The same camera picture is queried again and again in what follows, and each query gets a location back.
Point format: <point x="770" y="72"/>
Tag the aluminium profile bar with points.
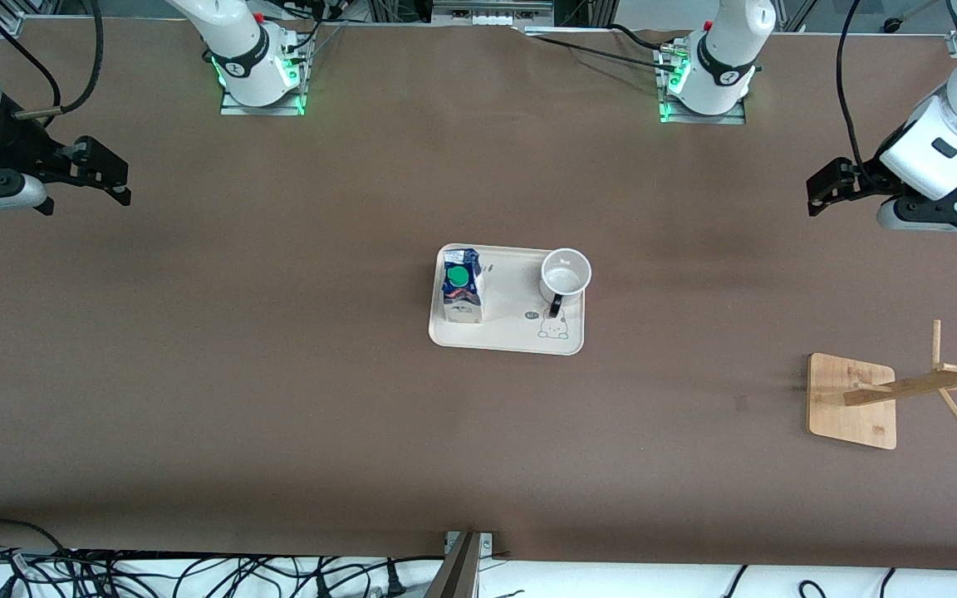
<point x="458" y="573"/>

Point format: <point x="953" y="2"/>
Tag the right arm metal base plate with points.
<point x="233" y="108"/>

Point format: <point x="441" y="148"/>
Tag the wooden cup rack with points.
<point x="848" y="399"/>

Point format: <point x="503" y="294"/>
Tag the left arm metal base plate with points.
<point x="736" y="118"/>

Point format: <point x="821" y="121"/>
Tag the grey power strip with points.
<point x="491" y="12"/>

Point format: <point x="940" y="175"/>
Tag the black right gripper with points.
<point x="9" y="145"/>

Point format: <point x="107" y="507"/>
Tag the blue white milk carton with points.
<point x="462" y="286"/>

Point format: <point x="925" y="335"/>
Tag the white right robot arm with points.
<point x="246" y="50"/>

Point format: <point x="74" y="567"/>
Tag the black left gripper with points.
<point x="867" y="178"/>

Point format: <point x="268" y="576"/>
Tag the beige rabbit print tray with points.
<point x="512" y="328"/>

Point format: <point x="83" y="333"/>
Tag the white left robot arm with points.
<point x="723" y="58"/>

